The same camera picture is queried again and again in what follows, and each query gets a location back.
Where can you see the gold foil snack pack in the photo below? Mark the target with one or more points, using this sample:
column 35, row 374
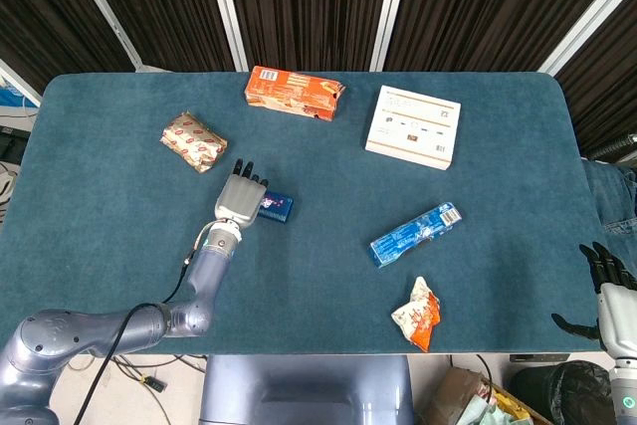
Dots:
column 194, row 141

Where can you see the grey-blue robot torso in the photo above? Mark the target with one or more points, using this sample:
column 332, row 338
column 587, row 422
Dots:
column 308, row 385

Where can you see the orange biscuit box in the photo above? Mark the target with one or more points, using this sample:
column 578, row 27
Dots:
column 288, row 94

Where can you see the dark pleated curtain panel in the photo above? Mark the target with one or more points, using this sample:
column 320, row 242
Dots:
column 488, row 7
column 308, row 7
column 607, row 86
column 40, row 7
column 164, row 7

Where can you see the white partition post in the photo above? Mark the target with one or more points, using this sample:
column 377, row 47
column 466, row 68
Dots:
column 597, row 7
column 390, row 7
column 17, row 81
column 103, row 7
column 225, row 7

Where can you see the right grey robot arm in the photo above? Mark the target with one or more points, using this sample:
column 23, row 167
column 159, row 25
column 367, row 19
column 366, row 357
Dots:
column 624, row 395

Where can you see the white flat cardboard box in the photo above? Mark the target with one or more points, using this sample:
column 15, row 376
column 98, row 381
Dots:
column 413, row 126

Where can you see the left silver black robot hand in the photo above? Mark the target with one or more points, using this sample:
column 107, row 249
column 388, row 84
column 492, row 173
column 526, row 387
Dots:
column 239, row 201

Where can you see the black equipment box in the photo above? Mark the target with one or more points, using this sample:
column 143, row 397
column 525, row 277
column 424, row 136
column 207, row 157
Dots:
column 11, row 144

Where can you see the orange white snack bag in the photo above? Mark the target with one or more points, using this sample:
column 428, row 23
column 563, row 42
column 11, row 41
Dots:
column 418, row 318

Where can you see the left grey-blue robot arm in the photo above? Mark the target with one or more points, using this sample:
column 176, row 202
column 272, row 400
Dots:
column 206, row 276

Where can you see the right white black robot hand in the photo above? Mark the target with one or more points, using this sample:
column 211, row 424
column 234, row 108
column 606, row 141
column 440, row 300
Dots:
column 619, row 320

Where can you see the blue denim jeans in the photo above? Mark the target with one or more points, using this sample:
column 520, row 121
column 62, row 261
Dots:
column 612, row 196

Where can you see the brown cardboard waste box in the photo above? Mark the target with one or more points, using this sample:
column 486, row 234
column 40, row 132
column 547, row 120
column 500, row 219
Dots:
column 453, row 390

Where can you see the black trash bag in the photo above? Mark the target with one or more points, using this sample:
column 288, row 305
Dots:
column 562, row 395

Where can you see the blue cookie box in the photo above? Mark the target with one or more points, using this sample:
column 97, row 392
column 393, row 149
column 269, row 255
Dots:
column 413, row 236

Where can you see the blue storage box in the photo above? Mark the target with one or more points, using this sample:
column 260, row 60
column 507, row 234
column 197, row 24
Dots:
column 12, row 96

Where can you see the teal velvet tablecloth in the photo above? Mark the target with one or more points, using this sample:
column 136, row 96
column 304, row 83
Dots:
column 318, row 295

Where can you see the blue glasses case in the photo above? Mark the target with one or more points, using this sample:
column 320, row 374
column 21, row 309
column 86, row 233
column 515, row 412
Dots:
column 278, row 206

